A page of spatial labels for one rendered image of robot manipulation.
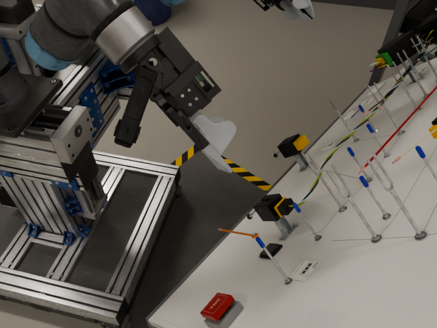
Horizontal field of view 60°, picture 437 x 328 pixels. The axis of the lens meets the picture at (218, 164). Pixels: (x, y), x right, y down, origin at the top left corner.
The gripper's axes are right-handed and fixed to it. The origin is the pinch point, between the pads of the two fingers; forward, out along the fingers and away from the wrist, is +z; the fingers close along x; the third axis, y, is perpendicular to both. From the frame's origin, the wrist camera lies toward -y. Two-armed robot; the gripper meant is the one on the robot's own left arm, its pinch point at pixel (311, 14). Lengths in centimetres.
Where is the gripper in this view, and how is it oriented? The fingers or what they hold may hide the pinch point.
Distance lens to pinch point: 105.2
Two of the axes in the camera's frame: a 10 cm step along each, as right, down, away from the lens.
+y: -6.1, 5.7, -5.5
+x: 3.5, -4.2, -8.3
